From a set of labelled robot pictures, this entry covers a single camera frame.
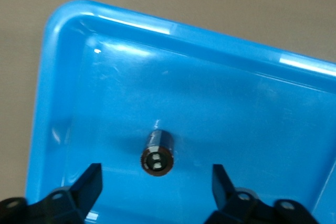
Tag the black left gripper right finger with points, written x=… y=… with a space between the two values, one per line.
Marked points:
x=236 y=205

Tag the black cylindrical capacitor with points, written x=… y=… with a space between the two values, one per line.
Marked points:
x=157 y=155

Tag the blue plastic tray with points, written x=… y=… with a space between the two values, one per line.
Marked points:
x=210 y=103

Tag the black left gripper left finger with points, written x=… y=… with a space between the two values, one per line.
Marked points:
x=65 y=203

